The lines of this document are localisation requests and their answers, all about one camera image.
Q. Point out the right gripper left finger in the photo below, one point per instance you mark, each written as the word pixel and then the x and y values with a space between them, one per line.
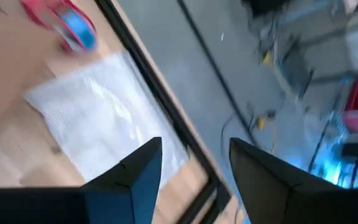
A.
pixel 89 202

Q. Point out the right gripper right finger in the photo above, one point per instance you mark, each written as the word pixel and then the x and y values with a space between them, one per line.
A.
pixel 291 202

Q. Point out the clear plastic zip pouch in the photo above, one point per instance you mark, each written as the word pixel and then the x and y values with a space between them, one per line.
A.
pixel 104 118

